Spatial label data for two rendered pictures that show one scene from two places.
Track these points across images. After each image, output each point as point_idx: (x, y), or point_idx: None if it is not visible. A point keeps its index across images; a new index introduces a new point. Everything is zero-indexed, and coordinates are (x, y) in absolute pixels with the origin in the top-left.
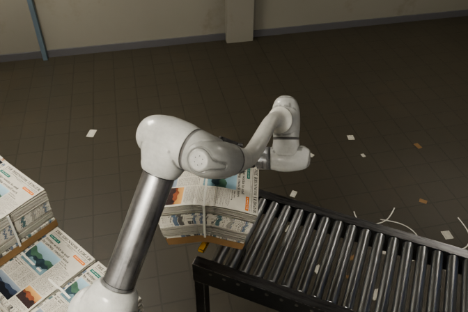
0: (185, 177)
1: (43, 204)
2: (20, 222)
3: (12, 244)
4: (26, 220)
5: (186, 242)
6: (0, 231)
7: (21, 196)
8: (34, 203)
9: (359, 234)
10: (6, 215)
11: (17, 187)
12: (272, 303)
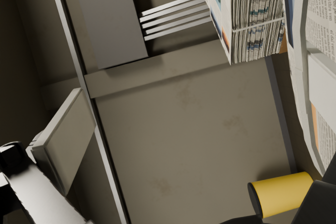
0: (307, 16)
1: None
2: (256, 15)
3: (279, 21)
4: (259, 8)
5: None
6: (247, 35)
7: None
8: None
9: None
10: (231, 30)
11: None
12: None
